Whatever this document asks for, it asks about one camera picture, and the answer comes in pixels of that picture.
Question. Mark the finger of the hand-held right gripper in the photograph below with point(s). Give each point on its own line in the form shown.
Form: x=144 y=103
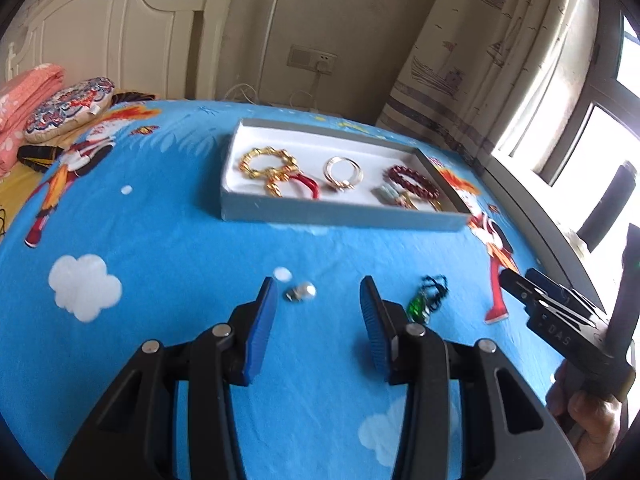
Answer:
x=547 y=282
x=520 y=290

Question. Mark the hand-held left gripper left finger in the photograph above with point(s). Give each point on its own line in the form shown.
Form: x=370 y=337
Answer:
x=260 y=332

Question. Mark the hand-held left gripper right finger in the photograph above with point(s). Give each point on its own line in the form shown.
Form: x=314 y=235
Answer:
x=375 y=332

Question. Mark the pearl earring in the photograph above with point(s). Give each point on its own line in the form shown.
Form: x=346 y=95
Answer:
x=307 y=290

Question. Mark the grey shallow cardboard box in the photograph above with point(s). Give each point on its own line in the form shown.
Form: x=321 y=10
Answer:
x=350 y=215

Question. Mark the gold bangle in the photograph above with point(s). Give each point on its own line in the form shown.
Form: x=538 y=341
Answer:
x=417 y=204

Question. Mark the thin gold bangles with pearl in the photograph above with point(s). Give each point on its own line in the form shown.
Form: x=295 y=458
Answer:
x=345 y=185

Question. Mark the person's right hand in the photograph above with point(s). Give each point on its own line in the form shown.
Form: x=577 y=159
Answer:
x=590 y=420

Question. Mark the grey window ledge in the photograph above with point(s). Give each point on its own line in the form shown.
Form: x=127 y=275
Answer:
x=530 y=210

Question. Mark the black cylinder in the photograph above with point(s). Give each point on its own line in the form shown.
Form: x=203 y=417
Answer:
x=607 y=205

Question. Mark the blue cartoon bedsheet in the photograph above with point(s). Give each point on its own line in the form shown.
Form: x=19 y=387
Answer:
x=175 y=260

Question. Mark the white sheer curtain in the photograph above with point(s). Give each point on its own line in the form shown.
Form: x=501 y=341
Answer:
x=560 y=85

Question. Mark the ship print curtain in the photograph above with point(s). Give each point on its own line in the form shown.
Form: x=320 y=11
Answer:
x=450 y=60

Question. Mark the black and yellow fabric item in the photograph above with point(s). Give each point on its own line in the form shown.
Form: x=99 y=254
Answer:
x=37 y=155

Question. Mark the patterned round pillow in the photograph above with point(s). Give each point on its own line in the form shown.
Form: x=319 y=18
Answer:
x=65 y=107

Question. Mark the white wooden headboard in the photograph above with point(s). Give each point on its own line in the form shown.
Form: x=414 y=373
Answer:
x=125 y=30

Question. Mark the pink folded blanket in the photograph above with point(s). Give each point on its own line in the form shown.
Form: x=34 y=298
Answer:
x=25 y=95

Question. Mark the dark window frame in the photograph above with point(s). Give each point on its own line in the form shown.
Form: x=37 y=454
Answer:
x=595 y=105

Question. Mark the wall socket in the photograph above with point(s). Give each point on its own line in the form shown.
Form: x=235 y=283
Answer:
x=305 y=56

